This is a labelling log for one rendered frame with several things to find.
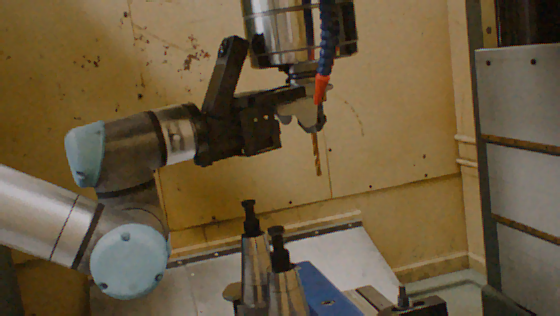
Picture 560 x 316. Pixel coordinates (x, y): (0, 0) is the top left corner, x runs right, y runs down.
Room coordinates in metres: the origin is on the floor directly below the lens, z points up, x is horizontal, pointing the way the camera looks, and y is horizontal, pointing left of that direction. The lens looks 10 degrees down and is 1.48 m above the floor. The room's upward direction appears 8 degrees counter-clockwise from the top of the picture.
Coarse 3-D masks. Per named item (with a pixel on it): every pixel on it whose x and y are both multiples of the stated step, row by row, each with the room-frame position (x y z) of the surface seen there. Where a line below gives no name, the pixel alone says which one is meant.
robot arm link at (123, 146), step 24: (120, 120) 0.75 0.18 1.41; (144, 120) 0.76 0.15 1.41; (72, 144) 0.72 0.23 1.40; (96, 144) 0.72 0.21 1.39; (120, 144) 0.73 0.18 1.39; (144, 144) 0.74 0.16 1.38; (72, 168) 0.74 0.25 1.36; (96, 168) 0.72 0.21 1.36; (120, 168) 0.73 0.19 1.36; (144, 168) 0.74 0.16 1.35
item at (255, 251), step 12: (240, 240) 0.60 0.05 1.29; (252, 240) 0.59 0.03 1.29; (264, 240) 0.59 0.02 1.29; (240, 252) 0.60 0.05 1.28; (252, 252) 0.59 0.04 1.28; (264, 252) 0.59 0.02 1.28; (252, 264) 0.58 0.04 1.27; (264, 264) 0.58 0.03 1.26; (252, 276) 0.58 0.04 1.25; (264, 276) 0.58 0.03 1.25; (252, 288) 0.58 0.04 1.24; (264, 288) 0.58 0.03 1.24; (252, 300) 0.58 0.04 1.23; (264, 300) 0.58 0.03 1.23
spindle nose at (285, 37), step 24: (240, 0) 0.87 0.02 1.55; (264, 0) 0.82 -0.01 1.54; (288, 0) 0.80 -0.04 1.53; (312, 0) 0.80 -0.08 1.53; (336, 0) 0.82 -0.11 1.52; (264, 24) 0.82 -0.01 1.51; (288, 24) 0.81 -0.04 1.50; (312, 24) 0.80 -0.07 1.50; (264, 48) 0.82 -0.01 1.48; (288, 48) 0.81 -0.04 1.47; (312, 48) 0.80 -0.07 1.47
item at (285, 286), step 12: (276, 276) 0.48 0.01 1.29; (288, 276) 0.48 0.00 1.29; (276, 288) 0.48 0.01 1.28; (288, 288) 0.48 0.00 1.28; (300, 288) 0.49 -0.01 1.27; (276, 300) 0.48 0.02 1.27; (288, 300) 0.48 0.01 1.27; (300, 300) 0.48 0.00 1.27; (276, 312) 0.48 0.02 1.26; (288, 312) 0.48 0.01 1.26; (300, 312) 0.48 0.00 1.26
